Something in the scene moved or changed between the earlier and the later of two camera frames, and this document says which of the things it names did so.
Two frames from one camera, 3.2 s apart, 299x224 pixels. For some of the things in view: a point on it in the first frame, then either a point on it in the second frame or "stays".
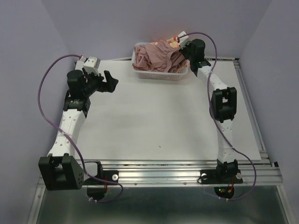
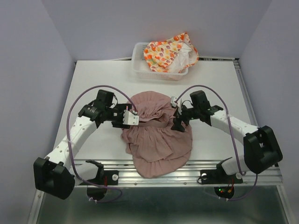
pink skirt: [159, 56] → [157, 146]
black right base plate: [210, 177] stays
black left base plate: [96, 189] stays
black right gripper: [182, 50] → [176, 125]
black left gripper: [109, 86] → [121, 107]
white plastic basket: [155, 75] stays
